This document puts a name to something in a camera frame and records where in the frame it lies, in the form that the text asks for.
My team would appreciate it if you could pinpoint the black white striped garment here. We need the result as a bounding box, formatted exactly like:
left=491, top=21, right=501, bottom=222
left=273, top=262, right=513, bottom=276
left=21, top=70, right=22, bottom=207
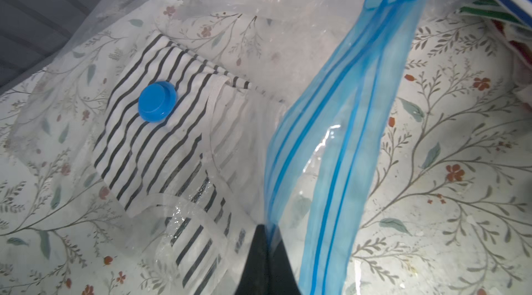
left=92, top=33, right=285, bottom=294

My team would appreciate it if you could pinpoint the red white striped tank top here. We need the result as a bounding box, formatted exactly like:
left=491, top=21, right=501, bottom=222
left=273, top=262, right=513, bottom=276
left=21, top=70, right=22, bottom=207
left=488, top=19, right=531, bottom=110

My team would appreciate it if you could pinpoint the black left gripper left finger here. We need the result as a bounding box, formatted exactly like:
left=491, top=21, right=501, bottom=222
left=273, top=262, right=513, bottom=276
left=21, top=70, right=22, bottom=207
left=234, top=225, right=266, bottom=295

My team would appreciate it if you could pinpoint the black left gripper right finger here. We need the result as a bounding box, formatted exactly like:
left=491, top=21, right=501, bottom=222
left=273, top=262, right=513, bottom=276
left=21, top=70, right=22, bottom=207
left=267, top=239, right=301, bottom=295

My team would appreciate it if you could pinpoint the green white striped garment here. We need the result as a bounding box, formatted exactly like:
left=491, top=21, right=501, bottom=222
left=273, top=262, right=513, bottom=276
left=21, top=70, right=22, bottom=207
left=455, top=0, right=531, bottom=30

